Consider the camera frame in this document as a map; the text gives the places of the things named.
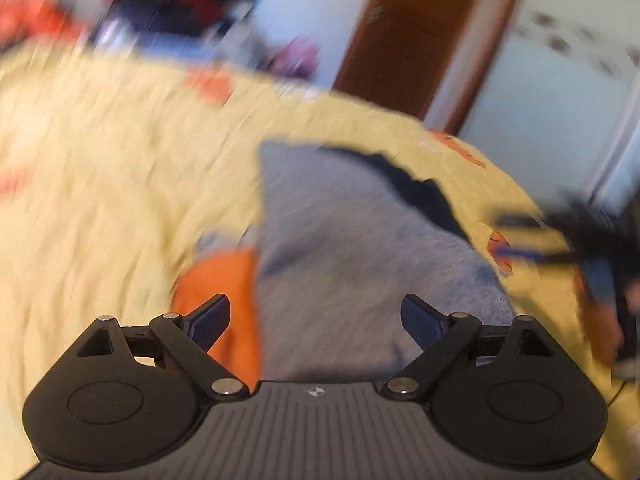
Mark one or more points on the brown wooden door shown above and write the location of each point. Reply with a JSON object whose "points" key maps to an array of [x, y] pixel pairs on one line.
{"points": [[415, 25]]}

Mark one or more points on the orange plastic bag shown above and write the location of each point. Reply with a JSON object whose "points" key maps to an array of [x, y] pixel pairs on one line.
{"points": [[35, 15]]}

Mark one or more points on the brown wooden door frame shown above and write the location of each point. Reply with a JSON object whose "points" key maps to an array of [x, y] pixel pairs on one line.
{"points": [[480, 40]]}

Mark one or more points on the person's right hand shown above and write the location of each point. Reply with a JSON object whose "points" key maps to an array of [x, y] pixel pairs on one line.
{"points": [[600, 330]]}

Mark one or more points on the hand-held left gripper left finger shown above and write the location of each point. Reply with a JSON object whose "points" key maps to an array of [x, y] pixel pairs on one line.
{"points": [[210, 317]]}

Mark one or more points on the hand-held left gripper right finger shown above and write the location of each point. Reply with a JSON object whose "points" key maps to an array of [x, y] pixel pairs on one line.
{"points": [[424, 321]]}

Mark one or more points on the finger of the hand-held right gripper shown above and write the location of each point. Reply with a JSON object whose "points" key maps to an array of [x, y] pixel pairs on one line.
{"points": [[525, 255], [520, 222]]}

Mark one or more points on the yellow printed blanket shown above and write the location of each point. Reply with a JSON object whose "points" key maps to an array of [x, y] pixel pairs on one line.
{"points": [[100, 160]]}

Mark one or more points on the pink plastic bag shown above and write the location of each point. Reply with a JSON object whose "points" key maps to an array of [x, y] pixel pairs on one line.
{"points": [[295, 57]]}

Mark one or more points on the grey sweater with navy sleeves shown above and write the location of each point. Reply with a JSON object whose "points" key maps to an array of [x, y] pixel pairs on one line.
{"points": [[350, 250]]}

